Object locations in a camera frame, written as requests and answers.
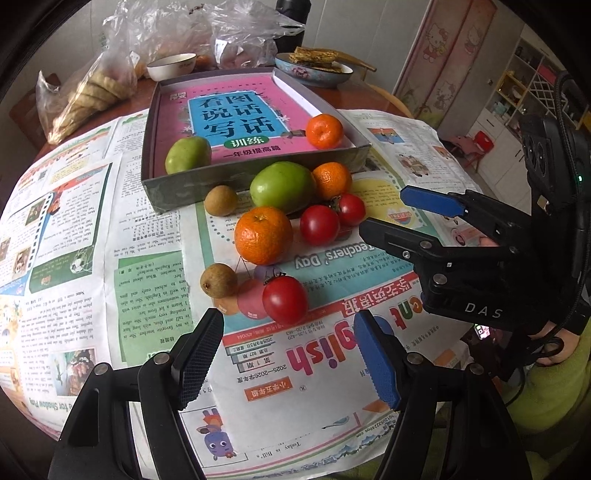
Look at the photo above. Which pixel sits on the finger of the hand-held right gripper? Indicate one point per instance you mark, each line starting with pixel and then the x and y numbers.
pixel 392 235
pixel 431 201

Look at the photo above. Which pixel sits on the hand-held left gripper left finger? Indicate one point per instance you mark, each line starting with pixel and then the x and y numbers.
pixel 203 353

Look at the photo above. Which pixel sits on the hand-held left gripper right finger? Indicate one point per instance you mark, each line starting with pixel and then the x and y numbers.
pixel 376 357

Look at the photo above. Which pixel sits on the red tomato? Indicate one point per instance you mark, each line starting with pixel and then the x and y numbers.
pixel 319 225
pixel 285 300
pixel 352 210

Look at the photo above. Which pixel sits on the brown kiwi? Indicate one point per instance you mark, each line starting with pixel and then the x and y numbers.
pixel 218 280
pixel 220 200

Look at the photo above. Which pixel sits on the orange mandarin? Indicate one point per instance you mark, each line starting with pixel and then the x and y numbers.
pixel 332 181
pixel 324 131
pixel 263 237

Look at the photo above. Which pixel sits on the large green apple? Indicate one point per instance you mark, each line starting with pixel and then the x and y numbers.
pixel 282 187

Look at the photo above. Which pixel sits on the grey cardboard box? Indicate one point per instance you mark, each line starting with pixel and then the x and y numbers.
pixel 184 191

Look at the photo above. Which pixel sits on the person's right forearm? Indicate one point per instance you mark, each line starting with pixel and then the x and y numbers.
pixel 549 406

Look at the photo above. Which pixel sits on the person's right hand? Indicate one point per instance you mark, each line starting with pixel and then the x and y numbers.
pixel 575 353

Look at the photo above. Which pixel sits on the colourful newspaper front page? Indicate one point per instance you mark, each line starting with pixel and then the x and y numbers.
pixel 323 369

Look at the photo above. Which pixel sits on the newspaper sheet with cartoon drawings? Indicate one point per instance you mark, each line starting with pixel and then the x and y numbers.
pixel 406 152

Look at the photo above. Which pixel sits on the red stool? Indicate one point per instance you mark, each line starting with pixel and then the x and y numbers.
pixel 478 141

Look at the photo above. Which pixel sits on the wooden chair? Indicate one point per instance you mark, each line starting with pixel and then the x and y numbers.
pixel 25 115
pixel 392 99

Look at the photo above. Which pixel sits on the white shelf cabinet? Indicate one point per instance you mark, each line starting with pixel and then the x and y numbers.
pixel 508 120

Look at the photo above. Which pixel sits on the newspaper sheet with film strip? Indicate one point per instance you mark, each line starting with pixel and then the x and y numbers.
pixel 92 258

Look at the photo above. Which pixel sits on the cartoon cat wardrobe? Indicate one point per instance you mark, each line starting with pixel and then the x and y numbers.
pixel 443 55

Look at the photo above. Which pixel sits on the blue floral dish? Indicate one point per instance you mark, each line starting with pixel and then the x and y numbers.
pixel 314 77

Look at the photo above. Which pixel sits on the pink workbook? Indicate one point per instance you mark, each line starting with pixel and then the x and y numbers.
pixel 249 120

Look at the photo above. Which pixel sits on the fried pancake slices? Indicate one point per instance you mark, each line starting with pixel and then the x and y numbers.
pixel 314 56

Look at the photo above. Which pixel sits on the small green apple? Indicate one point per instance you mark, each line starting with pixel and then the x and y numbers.
pixel 187 154

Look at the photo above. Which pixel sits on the black thermos bottle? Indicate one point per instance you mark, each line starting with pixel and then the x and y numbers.
pixel 292 18

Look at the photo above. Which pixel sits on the clear plastic bag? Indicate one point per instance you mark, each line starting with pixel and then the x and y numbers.
pixel 138 32
pixel 249 27

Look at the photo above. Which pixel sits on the white bowl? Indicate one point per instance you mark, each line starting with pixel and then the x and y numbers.
pixel 171 67

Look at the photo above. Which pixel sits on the clear bag of bread rings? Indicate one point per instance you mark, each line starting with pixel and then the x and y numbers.
pixel 87 97

